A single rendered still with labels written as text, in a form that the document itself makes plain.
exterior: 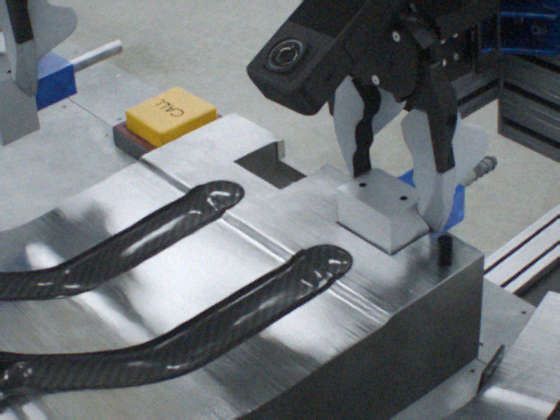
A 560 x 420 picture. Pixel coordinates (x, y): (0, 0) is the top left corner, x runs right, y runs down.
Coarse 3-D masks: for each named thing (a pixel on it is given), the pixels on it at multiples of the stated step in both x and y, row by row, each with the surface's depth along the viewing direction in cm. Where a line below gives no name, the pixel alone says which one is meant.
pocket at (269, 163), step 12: (276, 144) 87; (252, 156) 87; (264, 156) 87; (276, 156) 88; (252, 168) 87; (264, 168) 88; (276, 168) 89; (288, 168) 88; (300, 168) 87; (276, 180) 88; (288, 180) 88
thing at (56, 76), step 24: (96, 48) 93; (120, 48) 94; (0, 72) 86; (48, 72) 88; (72, 72) 89; (0, 96) 85; (24, 96) 87; (48, 96) 89; (0, 120) 86; (24, 120) 88; (0, 144) 88
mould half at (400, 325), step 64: (256, 128) 89; (128, 192) 84; (256, 192) 82; (320, 192) 81; (0, 256) 77; (64, 256) 79; (192, 256) 77; (256, 256) 76; (384, 256) 75; (0, 320) 68; (64, 320) 71; (128, 320) 72; (320, 320) 71; (384, 320) 70; (448, 320) 74; (192, 384) 67; (256, 384) 67; (320, 384) 68; (384, 384) 73
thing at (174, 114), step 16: (160, 96) 106; (176, 96) 105; (192, 96) 105; (128, 112) 104; (144, 112) 104; (160, 112) 103; (176, 112) 103; (192, 112) 103; (208, 112) 103; (128, 128) 105; (144, 128) 102; (160, 128) 101; (176, 128) 101; (192, 128) 102; (160, 144) 101
